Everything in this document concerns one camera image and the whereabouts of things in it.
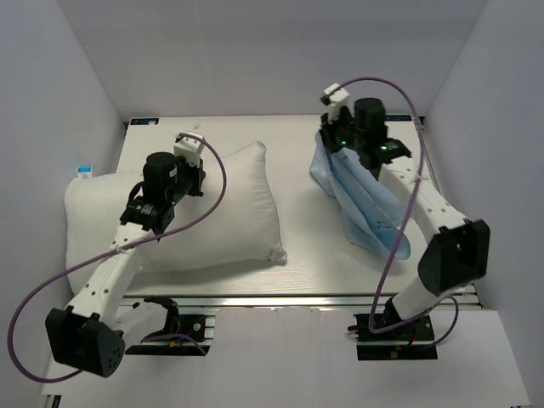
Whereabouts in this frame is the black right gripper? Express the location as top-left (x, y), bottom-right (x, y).
top-left (316, 106), bottom-right (365, 155)

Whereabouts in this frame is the white pillow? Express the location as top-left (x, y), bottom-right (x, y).
top-left (65, 141), bottom-right (287, 291)

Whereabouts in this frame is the light blue pillowcase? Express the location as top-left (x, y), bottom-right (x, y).
top-left (309, 133), bottom-right (405, 257)

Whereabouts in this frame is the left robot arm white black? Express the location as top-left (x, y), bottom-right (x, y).
top-left (45, 152), bottom-right (206, 377)

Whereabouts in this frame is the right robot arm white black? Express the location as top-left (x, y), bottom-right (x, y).
top-left (321, 97), bottom-right (490, 339)

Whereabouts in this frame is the blue pillow tag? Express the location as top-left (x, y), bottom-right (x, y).
top-left (76, 164), bottom-right (94, 179)

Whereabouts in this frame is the blue sticker right corner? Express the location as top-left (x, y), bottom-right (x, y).
top-left (385, 114), bottom-right (412, 122)

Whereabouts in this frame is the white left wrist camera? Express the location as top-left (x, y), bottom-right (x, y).
top-left (173, 132), bottom-right (205, 168)

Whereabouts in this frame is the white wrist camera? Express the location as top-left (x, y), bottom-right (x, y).
top-left (173, 132), bottom-right (205, 168)
top-left (320, 83), bottom-right (349, 123)

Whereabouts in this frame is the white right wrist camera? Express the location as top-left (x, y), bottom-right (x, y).
top-left (320, 83), bottom-right (349, 123)

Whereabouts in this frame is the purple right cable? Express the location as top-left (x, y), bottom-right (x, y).
top-left (339, 76), bottom-right (460, 354)

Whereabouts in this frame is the aluminium table front rail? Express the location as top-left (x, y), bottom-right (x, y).
top-left (121, 291), bottom-right (481, 308)

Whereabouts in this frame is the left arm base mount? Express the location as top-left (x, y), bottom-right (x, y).
top-left (125, 296), bottom-right (215, 356)

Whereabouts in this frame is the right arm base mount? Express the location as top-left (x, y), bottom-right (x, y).
top-left (347, 313), bottom-right (438, 361)

